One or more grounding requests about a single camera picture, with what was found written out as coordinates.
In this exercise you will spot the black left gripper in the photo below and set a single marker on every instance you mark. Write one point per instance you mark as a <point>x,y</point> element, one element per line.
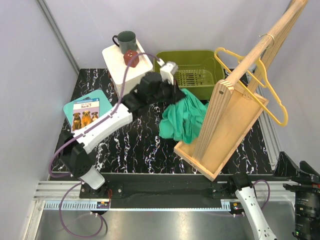
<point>176,94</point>

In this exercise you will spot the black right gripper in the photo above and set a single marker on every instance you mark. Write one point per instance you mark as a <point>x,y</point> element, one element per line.
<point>309,177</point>

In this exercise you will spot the green tank top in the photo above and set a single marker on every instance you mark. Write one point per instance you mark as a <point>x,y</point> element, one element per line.
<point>183,121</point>

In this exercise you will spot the yellow clothes hanger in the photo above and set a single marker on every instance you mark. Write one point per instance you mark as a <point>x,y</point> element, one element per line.
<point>260,66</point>

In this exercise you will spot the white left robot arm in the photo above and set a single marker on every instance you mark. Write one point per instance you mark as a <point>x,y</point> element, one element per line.
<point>78,145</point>

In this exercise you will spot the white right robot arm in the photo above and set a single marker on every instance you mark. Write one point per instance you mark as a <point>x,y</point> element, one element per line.
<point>243,188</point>

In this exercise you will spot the olive green plastic basket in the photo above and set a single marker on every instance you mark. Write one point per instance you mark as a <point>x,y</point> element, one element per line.
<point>198,70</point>

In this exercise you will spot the wooden clothes rack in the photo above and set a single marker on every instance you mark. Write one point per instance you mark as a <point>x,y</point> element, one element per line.
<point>232,111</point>

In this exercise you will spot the red brown die block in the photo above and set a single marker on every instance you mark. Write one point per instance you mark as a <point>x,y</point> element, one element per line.
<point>130,59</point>

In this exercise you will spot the teal mat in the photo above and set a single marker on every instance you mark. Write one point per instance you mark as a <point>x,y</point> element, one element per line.
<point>105,105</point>

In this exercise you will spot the white foam block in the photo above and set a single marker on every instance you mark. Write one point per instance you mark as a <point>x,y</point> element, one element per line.
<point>116,66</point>

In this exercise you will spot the dark green mug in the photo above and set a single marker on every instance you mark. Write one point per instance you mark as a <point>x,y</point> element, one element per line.
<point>125,40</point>

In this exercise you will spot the dog picture book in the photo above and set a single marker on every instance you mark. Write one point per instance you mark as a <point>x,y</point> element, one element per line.
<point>84,112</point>

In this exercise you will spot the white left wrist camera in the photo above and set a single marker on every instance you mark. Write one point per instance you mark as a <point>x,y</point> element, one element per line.
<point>167,71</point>

